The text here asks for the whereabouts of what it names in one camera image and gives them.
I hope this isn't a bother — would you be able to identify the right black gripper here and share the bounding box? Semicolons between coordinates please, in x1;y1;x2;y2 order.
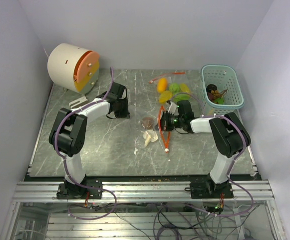
153;110;184;132

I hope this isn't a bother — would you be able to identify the clear zip bag red seal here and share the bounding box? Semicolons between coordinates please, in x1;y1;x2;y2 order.
135;104;173;154

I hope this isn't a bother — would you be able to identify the fake brown mushroom cap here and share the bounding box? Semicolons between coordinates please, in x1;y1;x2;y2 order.
141;116;155;130

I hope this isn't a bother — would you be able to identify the fake mushroom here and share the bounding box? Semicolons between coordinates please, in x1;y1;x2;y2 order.
143;129;158;147

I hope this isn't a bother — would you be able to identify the fake dark purple fruit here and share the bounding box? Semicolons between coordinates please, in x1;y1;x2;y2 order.
206;84;218;93

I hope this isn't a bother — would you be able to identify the fake longan bunch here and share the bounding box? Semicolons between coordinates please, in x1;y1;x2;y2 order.
207;89;228;101

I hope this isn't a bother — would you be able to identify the teal plastic basket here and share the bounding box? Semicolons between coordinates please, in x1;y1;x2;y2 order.
198;64;245;116

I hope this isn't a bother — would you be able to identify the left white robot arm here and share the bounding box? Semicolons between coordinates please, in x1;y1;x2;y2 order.
48;82;130;199

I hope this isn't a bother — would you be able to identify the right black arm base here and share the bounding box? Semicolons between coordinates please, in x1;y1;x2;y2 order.
184;180;234;199

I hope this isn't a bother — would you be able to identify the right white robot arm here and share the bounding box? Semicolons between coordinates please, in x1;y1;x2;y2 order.
157;100;251;198

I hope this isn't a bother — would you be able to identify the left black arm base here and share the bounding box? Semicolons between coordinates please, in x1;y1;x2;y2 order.
56;180;103;200

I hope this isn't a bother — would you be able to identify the fake yellow starfruit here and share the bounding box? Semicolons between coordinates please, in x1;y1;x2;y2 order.
158;90;173;105

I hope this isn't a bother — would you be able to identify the fake green starfruit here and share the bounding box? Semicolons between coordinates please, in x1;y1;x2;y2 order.
172;93;190;103

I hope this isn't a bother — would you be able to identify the fake green round fruit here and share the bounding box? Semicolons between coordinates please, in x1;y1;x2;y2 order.
169;82;180;94

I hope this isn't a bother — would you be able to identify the fake yellow fruit slice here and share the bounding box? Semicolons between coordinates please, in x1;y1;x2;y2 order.
179;83;191;95

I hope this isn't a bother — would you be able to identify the fake orange mango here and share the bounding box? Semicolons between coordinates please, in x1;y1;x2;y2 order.
156;77;168;93

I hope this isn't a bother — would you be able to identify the small white slotted block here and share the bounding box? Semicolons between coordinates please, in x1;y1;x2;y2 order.
69;96;88;109

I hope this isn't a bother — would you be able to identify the white cylinder drawer unit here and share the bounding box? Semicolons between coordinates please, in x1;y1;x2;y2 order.
47;43;100;95

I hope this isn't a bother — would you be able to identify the aluminium frame rail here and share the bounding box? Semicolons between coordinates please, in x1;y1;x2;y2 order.
12;180;274;203

